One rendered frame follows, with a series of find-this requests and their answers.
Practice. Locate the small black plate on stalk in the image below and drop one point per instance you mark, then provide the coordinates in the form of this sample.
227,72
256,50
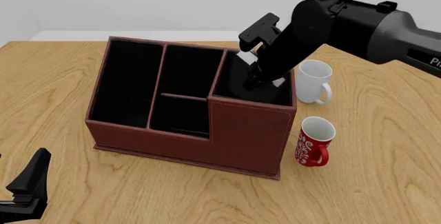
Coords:
256,31

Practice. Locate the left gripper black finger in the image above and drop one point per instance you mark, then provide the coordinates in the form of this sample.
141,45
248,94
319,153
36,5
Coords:
32,175

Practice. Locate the red-brown desk caddy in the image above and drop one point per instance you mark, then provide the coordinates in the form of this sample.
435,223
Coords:
248,136

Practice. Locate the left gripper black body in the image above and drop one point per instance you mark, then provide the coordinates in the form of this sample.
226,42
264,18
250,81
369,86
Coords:
20,209

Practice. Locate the white mug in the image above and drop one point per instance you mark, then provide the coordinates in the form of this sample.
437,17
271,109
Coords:
308,87

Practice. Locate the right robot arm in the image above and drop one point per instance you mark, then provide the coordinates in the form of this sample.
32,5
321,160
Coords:
311,27

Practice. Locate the red patterned mug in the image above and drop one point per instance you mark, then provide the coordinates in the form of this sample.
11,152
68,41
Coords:
305,149

